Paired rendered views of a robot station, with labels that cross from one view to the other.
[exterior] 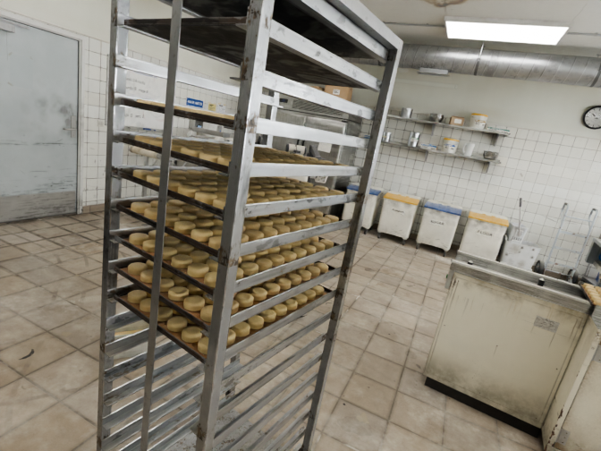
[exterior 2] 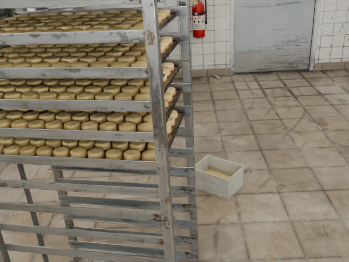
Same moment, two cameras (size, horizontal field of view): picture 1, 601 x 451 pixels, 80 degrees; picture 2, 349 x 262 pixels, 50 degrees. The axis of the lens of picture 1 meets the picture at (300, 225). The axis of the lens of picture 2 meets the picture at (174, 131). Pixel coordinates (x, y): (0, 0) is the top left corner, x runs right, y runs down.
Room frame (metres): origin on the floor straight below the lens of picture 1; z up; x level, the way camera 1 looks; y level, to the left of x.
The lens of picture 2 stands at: (0.95, -1.03, 1.49)
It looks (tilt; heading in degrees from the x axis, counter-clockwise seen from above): 25 degrees down; 70
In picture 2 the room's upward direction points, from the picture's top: 4 degrees counter-clockwise
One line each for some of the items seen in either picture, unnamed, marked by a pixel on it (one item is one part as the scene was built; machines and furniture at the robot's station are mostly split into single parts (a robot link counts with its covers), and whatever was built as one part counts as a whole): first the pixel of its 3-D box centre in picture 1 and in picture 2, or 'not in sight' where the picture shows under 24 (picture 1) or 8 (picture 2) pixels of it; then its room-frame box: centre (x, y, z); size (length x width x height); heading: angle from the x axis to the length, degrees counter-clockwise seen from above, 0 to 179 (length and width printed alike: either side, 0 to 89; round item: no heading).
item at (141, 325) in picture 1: (129, 336); (217, 176); (1.96, 0.94, 0.08); 0.30 x 0.22 x 0.16; 121
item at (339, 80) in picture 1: (268, 59); not in sight; (1.06, 0.17, 1.68); 0.60 x 0.40 x 0.02; 148
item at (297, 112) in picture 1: (308, 159); not in sight; (6.46, 0.07, 1.02); 1.40 x 0.90 x 2.05; 68
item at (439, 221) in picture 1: (437, 227); not in sight; (5.68, -2.20, 0.38); 0.64 x 0.54 x 0.77; 157
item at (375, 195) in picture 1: (361, 208); not in sight; (6.17, -1.00, 0.38); 0.64 x 0.54 x 0.77; 160
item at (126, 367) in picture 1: (191, 337); (118, 168); (1.18, 0.33, 0.69); 0.64 x 0.03 x 0.03; 148
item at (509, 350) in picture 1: (496, 338); not in sight; (2.09, -1.37, 0.45); 0.70 x 0.34 x 0.90; 62
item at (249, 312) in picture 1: (290, 290); (59, 132); (0.97, 0.00, 1.05); 0.64 x 0.03 x 0.03; 148
